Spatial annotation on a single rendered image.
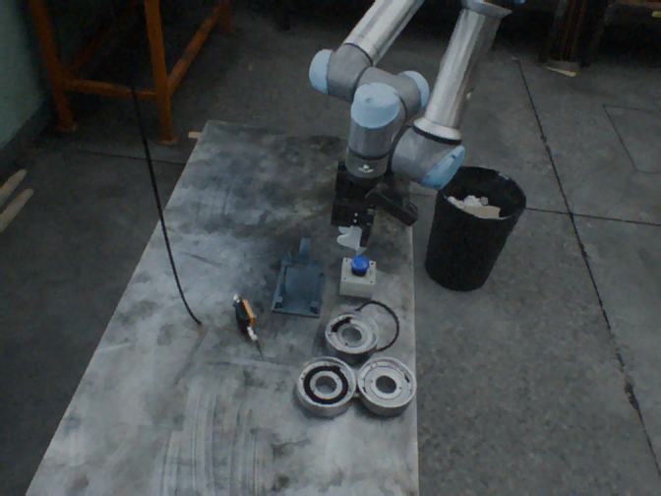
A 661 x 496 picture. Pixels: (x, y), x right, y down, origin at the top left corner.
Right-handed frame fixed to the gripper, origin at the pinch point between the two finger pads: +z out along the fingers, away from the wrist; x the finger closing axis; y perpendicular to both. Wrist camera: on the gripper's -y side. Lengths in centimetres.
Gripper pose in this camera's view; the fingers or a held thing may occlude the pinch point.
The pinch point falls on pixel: (362, 249)
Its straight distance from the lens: 118.6
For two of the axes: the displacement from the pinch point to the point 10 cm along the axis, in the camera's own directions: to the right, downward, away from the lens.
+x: -0.9, 6.7, -7.4
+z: -0.9, 7.3, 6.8
